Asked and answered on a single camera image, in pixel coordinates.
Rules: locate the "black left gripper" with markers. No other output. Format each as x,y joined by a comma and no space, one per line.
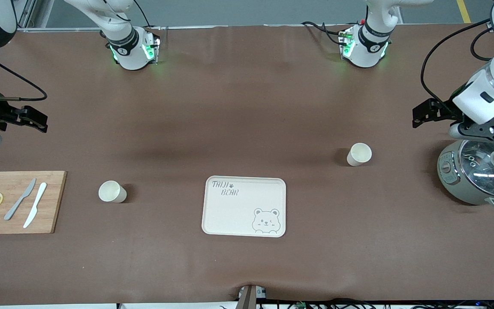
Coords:
445,108

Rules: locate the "white plastic cup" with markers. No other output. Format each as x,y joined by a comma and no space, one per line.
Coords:
109,191
359,153

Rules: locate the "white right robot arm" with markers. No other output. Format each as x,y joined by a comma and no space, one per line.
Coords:
129,51

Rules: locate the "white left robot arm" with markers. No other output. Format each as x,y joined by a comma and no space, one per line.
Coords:
369,47

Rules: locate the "white bear print tray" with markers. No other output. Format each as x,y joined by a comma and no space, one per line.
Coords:
238,214

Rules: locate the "grey electric cooking pot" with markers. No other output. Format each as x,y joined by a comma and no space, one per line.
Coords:
453,184

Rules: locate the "glass pot lid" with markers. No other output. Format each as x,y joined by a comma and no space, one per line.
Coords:
478,171

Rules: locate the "grey plastic knife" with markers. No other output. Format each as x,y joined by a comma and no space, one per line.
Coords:
19,199

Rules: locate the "wooden cutting board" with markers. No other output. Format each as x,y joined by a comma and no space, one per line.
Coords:
52,201

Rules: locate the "white plastic knife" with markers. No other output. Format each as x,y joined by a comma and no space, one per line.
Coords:
35,205

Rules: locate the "brown table cover sheet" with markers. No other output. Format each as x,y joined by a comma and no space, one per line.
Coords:
247,111

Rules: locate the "black left camera mount plate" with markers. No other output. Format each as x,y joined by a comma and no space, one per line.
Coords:
487,128

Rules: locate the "aluminium frame rail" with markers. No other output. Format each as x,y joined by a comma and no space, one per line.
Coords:
28,13

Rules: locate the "metal table edge bracket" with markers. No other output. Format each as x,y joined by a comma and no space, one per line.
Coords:
247,298

